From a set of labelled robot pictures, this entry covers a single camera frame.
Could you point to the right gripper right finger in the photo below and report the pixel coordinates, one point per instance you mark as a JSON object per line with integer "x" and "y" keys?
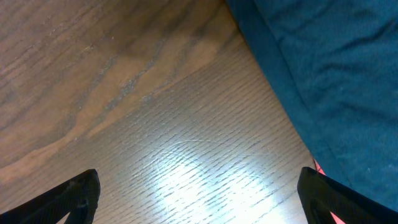
{"x": 322, "y": 197}

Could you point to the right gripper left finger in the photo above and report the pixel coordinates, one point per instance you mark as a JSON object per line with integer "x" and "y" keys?
{"x": 76, "y": 199}

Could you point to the red folded garment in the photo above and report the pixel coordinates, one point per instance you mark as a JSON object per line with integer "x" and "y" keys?
{"x": 320, "y": 170}

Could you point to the navy blue folded garment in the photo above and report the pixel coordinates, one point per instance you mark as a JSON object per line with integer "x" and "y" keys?
{"x": 333, "y": 66}

